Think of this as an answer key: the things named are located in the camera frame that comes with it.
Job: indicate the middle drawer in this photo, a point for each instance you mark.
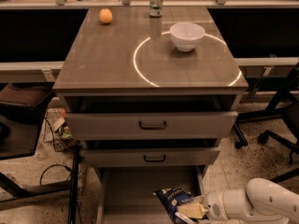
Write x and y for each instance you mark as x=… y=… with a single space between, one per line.
x=146 y=157

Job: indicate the drawer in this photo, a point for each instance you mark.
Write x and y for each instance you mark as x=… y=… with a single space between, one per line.
x=127 y=194
x=146 y=157
x=147 y=126

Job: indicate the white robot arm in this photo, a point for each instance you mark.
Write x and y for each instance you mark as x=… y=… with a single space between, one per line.
x=261 y=201

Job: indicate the wire basket with items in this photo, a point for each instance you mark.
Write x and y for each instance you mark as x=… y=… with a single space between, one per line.
x=56 y=131

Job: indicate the green soda can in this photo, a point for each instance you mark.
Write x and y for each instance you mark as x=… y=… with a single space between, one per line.
x=156 y=8

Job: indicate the top drawer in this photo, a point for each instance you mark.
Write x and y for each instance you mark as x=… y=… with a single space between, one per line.
x=147 y=126

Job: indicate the orange fruit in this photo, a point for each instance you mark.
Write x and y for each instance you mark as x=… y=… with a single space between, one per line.
x=105 y=16

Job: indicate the white ceramic bowl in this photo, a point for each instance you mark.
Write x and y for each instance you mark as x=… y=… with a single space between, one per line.
x=186 y=35

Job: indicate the grey drawer cabinet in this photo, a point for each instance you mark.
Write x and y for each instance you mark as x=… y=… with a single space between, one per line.
x=132 y=66

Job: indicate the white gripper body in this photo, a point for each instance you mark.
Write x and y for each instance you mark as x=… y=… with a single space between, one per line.
x=213 y=203

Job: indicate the blue chip bag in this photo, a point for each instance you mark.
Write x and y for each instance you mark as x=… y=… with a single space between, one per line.
x=171 y=199

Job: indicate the bottom drawer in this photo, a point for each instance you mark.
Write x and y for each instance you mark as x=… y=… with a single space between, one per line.
x=127 y=194

